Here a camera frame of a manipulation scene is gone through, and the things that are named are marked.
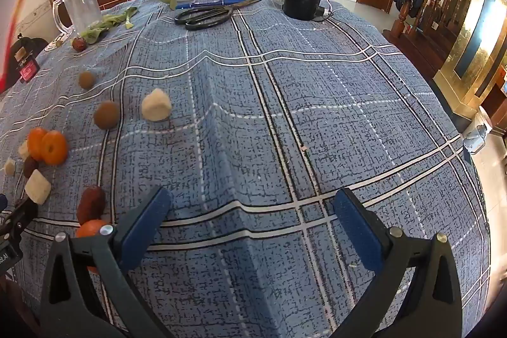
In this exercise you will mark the large cream white chunk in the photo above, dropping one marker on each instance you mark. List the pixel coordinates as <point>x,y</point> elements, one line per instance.
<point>156,105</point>

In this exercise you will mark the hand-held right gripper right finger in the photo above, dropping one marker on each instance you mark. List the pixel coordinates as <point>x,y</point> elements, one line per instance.
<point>354,231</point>

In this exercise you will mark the shiny white container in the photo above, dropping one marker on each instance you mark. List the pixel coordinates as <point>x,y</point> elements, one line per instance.
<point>477,134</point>

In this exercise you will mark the blue plaid tablecloth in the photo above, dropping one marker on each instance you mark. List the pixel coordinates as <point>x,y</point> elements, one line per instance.
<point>277,116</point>

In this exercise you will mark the green leafy vegetable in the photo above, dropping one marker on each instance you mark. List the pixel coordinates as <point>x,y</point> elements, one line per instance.
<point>109,21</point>

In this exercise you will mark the long red jujube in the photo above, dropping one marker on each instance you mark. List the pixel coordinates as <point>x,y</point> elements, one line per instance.
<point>91,205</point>

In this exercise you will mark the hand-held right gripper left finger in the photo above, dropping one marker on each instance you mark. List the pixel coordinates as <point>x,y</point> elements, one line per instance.
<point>144,231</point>

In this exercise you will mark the black jar with red label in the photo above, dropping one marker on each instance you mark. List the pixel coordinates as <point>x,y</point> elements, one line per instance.
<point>25,63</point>

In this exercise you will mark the large brown longan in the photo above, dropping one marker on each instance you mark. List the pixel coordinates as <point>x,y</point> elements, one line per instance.
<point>106,115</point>

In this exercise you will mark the clear plastic mug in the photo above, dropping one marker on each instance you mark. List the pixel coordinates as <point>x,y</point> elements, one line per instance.
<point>81,3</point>

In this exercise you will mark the glossy red jujube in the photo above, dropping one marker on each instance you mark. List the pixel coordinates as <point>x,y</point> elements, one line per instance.
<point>79,44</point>

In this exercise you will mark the small brown longan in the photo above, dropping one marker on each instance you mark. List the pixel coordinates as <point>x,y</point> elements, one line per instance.
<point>86,80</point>

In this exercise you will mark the black scissors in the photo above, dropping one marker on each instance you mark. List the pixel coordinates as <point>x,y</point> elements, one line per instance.
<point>206,17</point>

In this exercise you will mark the wooden stair railing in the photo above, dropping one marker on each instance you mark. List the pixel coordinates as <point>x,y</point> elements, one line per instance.
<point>435,29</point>

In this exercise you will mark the blue pen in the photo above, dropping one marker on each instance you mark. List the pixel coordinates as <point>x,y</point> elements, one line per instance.
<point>210,3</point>

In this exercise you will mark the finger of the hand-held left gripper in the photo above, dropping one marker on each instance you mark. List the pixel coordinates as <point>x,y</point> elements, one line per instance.
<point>21,213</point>

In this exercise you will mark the square cream white chunk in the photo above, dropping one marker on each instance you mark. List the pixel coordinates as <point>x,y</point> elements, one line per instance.
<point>37,187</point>

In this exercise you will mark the dark brown jujube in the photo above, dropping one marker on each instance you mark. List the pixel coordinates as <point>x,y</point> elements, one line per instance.
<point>29,167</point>

